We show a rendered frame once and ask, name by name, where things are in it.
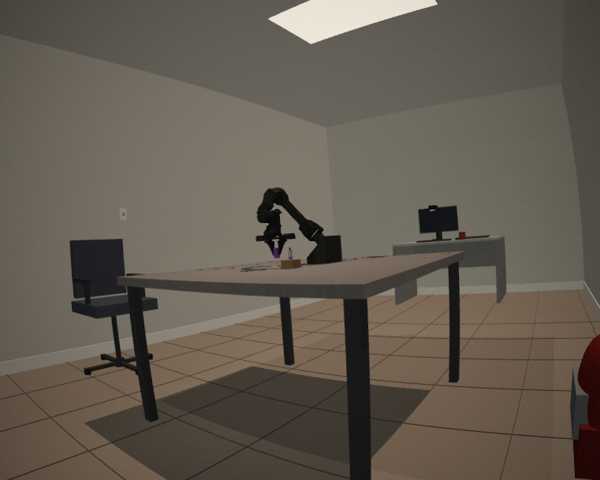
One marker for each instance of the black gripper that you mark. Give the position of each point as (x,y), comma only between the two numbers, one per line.
(282,238)

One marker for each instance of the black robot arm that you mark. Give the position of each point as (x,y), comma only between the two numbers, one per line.
(266,215)

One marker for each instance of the brown wooden block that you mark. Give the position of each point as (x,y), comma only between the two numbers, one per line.
(290,264)

